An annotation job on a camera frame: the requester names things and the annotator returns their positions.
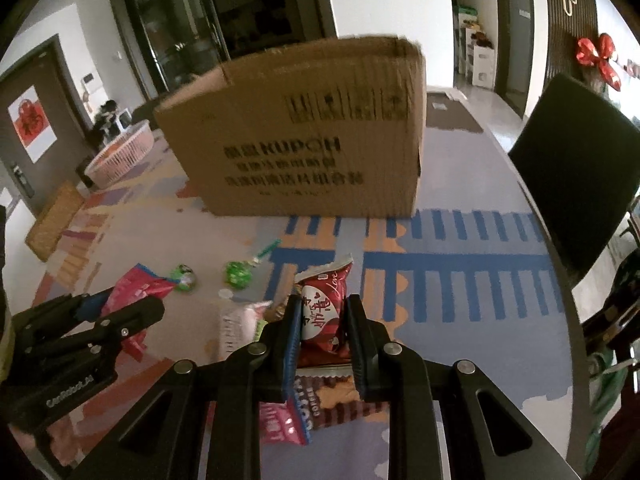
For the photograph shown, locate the dark glass sliding door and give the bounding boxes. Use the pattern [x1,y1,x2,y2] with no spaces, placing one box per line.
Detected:
[105,0,336,106]

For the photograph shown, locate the black chair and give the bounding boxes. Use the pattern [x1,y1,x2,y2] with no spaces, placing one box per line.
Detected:
[507,72,640,286]

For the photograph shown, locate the dark blurred object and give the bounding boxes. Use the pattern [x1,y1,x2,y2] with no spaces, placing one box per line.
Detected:
[580,250,640,361]

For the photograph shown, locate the pink round basket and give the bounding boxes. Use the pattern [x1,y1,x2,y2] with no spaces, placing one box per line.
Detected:
[84,121,153,188]

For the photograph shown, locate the pale pink snack packet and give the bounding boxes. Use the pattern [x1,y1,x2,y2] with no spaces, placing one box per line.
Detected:
[220,301,273,361]

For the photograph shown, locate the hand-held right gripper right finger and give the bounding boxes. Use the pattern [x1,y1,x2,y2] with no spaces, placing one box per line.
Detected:
[345,294,581,480]

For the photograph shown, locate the green wrapped candy ball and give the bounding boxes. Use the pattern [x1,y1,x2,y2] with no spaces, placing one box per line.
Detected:
[170,264,197,292]

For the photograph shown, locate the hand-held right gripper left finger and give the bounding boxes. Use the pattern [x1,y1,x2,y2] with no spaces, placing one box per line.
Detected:
[65,294,303,480]

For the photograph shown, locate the red and white door poster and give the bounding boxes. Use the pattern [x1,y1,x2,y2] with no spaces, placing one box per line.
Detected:
[7,85,56,163]

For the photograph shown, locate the green wrapped lollipop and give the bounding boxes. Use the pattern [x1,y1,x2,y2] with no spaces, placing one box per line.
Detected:
[223,240,283,290]

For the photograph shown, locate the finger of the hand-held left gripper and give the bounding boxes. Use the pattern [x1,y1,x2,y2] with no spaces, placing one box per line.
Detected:
[30,296,166,376]
[12,291,113,341]

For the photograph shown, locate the dark brown door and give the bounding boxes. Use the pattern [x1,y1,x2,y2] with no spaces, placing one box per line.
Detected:
[0,35,96,216]

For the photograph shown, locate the white storage shelf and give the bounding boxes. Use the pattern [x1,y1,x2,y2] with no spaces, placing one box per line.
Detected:
[452,5,498,91]

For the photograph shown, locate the dark red heart snack packet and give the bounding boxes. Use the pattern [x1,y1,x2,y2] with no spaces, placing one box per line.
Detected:
[294,255,355,368]

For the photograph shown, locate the red snack packet blue trim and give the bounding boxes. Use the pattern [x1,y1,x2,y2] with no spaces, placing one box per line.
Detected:
[259,400,313,447]

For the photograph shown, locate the brown striped snack packet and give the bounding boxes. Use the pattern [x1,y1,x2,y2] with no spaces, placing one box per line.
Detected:
[295,367,391,431]

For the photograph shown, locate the red bow decoration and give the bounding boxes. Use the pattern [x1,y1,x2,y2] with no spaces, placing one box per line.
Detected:
[575,32,623,91]

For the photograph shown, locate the grey floor mat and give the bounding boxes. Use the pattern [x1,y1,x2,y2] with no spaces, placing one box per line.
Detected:
[427,92,483,133]

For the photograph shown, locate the woven brown mat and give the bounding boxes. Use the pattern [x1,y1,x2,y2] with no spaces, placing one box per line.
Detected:
[25,180,86,263]

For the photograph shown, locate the brown cardboard box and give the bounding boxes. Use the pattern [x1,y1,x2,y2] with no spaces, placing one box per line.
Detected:
[152,35,428,218]

